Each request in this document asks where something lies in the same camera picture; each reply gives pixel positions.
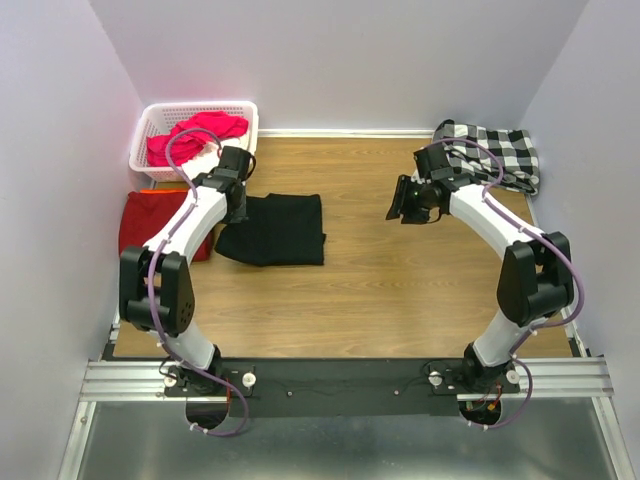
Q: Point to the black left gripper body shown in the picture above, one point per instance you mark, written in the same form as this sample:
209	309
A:
238	203

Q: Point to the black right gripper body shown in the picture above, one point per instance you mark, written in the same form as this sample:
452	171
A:
400	196

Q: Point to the black floral print t-shirt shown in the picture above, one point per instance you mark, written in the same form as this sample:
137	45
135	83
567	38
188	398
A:
280	230

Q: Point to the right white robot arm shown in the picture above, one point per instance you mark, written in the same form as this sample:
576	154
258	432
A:
535	280

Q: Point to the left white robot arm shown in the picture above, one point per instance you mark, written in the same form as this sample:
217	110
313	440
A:
156	294

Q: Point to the white garment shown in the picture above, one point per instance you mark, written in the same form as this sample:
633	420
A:
205	157

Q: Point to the pink red garment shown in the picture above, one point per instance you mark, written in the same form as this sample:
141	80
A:
194	134

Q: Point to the folded dark red t-shirt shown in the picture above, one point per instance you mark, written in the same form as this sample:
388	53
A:
144	216

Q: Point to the folded orange garment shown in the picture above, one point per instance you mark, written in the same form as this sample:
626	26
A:
163	191

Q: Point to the black white checkered shirt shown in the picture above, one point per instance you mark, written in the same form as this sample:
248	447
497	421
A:
512	148

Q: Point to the white plastic laundry basket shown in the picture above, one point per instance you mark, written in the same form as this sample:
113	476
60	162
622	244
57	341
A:
159	118

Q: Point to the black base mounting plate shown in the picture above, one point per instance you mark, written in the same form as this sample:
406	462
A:
294	387

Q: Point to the white wall trim strip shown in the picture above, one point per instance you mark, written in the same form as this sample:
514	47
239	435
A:
346	133

